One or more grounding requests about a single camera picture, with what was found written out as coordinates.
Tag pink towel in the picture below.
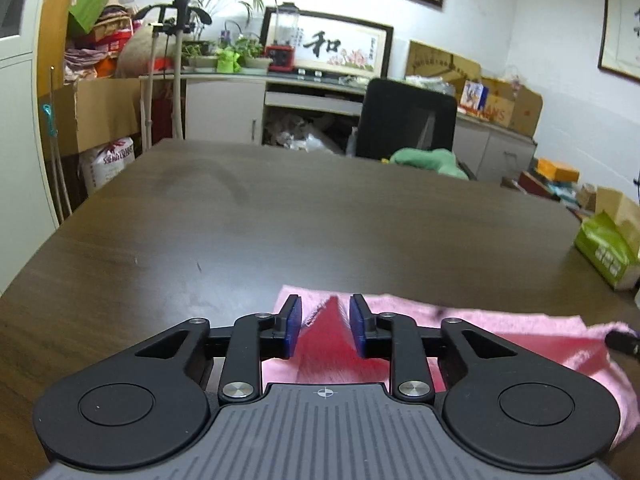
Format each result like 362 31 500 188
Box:
260 284 640 449

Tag green tissue box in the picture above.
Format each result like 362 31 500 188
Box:
574 188 639 292

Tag green cushion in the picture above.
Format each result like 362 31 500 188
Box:
387 148 469 181

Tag orange box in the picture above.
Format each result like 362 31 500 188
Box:
536 158 579 183

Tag black office chair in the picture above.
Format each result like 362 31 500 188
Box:
355 78 458 159

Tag white rice sack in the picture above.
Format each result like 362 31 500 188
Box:
79 136 134 195

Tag white side counter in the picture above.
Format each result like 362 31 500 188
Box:
139 70 539 183

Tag grey metal cabinet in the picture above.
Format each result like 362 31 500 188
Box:
1 0 58 290

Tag cardboard boxes on counter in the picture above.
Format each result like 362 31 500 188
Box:
406 41 544 138

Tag large cardboard box left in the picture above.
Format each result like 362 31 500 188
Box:
53 78 141 157

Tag potted green plants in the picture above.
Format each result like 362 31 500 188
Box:
181 0 273 74

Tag framed calligraphy painting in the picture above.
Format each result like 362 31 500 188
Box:
290 10 394 79

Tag red blender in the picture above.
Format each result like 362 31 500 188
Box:
262 2 299 73

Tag black crutches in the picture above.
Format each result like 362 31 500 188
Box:
131 0 214 151

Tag green paper bag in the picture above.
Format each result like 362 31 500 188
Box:
67 0 107 38

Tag teal handled broom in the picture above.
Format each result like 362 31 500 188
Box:
42 104 73 223

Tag framed wall scroll right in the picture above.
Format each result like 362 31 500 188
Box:
598 0 640 82

